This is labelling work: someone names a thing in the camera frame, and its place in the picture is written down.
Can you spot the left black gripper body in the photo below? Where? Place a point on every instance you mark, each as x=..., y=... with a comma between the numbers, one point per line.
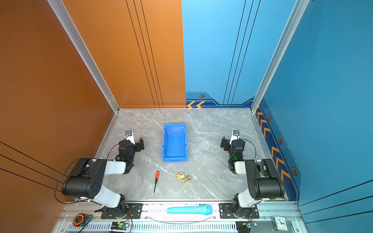
x=138, y=144

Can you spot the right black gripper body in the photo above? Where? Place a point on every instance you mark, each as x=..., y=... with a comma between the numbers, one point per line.
x=225, y=143

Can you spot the red handled screwdriver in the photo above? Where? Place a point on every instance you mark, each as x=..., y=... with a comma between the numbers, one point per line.
x=156, y=179

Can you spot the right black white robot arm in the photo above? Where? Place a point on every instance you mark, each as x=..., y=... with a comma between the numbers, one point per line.
x=263, y=180

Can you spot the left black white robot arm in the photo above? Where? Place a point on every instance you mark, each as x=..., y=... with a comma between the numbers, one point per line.
x=87, y=177

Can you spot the blue plastic bin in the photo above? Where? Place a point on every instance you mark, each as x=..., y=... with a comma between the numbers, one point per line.
x=174, y=144

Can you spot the brass fitting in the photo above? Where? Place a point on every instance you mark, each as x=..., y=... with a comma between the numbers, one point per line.
x=186, y=179

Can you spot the small yellow orange toy block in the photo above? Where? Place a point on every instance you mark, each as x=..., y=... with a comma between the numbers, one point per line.
x=180, y=176

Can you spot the light blue plastic cylinder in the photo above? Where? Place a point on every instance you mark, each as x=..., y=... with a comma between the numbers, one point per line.
x=205, y=210

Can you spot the green circuit board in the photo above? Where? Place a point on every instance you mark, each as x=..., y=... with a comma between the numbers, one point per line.
x=119, y=226

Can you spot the orange black tape measure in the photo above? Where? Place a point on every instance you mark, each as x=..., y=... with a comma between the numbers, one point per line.
x=79, y=220

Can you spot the small white clock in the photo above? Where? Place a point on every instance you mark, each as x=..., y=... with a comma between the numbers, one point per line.
x=280, y=223

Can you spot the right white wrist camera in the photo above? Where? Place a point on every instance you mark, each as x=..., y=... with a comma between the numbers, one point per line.
x=235, y=135

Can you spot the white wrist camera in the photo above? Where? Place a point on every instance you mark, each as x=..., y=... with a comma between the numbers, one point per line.
x=129, y=136
x=235, y=135

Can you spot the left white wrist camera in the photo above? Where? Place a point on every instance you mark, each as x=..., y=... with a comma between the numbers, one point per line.
x=129, y=136

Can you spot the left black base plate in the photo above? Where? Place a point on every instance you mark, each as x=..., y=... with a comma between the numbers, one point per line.
x=134, y=210

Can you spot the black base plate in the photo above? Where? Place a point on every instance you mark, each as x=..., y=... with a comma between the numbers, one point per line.
x=134, y=210
x=227, y=211

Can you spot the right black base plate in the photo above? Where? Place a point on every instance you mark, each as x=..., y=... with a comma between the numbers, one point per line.
x=227, y=211

